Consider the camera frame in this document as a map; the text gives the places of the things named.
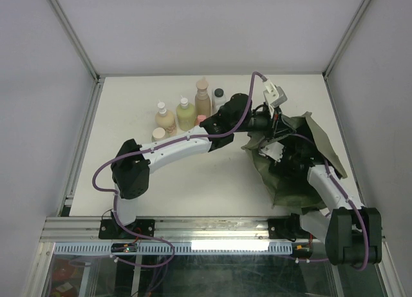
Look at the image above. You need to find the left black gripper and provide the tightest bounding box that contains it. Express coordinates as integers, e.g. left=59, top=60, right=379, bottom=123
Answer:
left=232, top=106, right=298, bottom=144

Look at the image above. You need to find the olive green canvas bag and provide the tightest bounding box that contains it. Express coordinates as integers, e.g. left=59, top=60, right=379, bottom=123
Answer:
left=241, top=111, right=348, bottom=209

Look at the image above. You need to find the white bottle dark cap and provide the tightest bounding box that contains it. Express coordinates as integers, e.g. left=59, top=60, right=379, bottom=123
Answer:
left=212, top=88, right=227, bottom=113

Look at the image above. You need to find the amber bottle pink cap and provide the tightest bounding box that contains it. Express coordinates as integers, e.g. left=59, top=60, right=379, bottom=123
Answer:
left=195, top=115, right=207, bottom=126

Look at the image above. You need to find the yellow-green lotion bottle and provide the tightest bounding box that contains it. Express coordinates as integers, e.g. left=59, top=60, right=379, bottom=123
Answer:
left=176, top=96, right=196, bottom=131

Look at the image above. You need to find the small tan pump bottle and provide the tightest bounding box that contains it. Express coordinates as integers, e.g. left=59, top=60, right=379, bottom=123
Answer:
left=155, top=101, right=177, bottom=137

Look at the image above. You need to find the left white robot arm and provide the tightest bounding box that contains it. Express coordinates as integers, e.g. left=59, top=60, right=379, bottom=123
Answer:
left=110, top=91, right=287, bottom=238

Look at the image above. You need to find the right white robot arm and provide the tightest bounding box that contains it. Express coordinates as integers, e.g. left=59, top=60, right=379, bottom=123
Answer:
left=261, top=134, right=382, bottom=271

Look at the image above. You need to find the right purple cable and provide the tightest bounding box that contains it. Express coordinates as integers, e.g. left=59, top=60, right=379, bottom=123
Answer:
left=259, top=134, right=371, bottom=271

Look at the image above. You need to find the purple cable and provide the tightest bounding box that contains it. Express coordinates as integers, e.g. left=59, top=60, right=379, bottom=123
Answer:
left=259, top=134, right=371, bottom=271
left=91, top=71, right=268, bottom=265

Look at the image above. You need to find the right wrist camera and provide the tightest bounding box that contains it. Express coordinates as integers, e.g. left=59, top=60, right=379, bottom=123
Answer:
left=259, top=142, right=285, bottom=162

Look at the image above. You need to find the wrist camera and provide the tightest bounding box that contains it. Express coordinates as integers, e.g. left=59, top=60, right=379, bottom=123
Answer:
left=263, top=79, right=287, bottom=117
left=259, top=142, right=285, bottom=162

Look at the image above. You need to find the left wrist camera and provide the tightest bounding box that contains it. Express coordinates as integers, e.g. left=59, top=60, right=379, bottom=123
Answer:
left=263, top=79, right=287, bottom=117

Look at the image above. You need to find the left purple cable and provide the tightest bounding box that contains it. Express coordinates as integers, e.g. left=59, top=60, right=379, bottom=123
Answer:
left=91, top=71, right=268, bottom=265

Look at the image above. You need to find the right aluminium frame post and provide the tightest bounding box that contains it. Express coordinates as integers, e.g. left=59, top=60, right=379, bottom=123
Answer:
left=323, top=0, right=373, bottom=81

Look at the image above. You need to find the aluminium frame post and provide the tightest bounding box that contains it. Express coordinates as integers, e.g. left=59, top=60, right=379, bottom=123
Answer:
left=46, top=0, right=100, bottom=82
left=323, top=0, right=373, bottom=81

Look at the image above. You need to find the left aluminium frame post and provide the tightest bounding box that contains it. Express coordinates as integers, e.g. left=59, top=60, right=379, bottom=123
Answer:
left=46, top=0, right=100, bottom=82

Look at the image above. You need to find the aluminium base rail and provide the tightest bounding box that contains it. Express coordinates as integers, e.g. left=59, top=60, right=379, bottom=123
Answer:
left=41, top=215, right=386, bottom=242

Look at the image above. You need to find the white slotted cable duct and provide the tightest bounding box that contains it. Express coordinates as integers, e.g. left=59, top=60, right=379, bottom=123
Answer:
left=54, top=240, right=293, bottom=256

